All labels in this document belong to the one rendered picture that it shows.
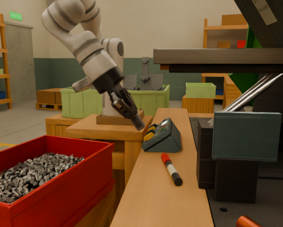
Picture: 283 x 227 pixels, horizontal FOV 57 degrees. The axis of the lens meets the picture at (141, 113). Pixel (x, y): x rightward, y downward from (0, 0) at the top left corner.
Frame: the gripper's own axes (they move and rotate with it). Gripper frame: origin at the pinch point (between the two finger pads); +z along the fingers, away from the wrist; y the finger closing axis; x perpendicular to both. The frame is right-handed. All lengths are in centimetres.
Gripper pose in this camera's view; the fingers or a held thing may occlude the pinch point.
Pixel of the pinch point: (138, 122)
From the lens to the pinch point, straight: 64.8
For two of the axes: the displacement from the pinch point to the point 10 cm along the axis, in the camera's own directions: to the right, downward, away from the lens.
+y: 1.3, -1.8, 9.7
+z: 5.7, 8.2, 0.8
